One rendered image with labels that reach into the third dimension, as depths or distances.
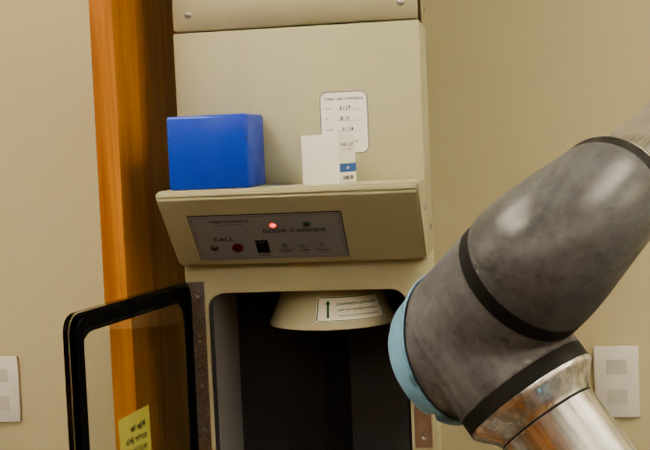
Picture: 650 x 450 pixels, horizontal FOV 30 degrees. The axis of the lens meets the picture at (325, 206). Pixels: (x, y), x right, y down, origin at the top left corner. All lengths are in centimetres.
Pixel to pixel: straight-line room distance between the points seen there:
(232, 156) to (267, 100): 13
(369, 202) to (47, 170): 81
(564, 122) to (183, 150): 72
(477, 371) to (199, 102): 74
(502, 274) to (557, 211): 6
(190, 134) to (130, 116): 12
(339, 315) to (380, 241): 14
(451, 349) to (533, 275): 10
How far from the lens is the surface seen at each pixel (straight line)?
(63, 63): 211
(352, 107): 155
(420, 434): 159
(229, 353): 169
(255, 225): 150
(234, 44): 158
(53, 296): 213
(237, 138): 147
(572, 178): 93
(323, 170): 147
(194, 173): 148
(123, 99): 155
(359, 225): 148
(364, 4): 156
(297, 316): 161
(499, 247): 91
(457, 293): 94
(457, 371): 96
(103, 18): 154
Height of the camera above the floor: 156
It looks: 3 degrees down
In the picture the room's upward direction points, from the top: 3 degrees counter-clockwise
